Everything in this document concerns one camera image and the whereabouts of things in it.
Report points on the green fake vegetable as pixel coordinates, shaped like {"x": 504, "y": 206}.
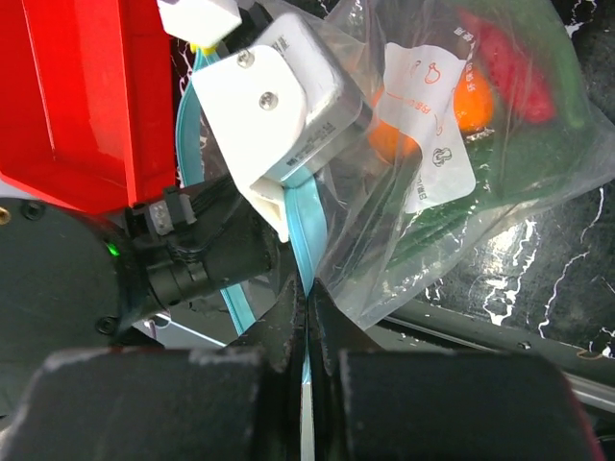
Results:
{"x": 513, "y": 161}

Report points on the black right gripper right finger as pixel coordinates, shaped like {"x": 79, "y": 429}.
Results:
{"x": 374, "y": 404}

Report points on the orange fake fruit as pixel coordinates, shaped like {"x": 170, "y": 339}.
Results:
{"x": 473, "y": 105}

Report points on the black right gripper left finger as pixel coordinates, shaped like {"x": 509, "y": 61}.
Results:
{"x": 242, "y": 402}

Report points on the red fake pepper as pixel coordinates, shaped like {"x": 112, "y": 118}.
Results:
{"x": 521, "y": 85}

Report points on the clear zip top bag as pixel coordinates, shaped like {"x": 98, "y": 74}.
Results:
{"x": 345, "y": 221}

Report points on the red plastic bin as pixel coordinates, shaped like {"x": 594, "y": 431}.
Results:
{"x": 86, "y": 102}

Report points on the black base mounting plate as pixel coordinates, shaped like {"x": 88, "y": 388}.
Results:
{"x": 591, "y": 374}

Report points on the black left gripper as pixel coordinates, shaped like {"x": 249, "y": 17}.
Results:
{"x": 75, "y": 280}

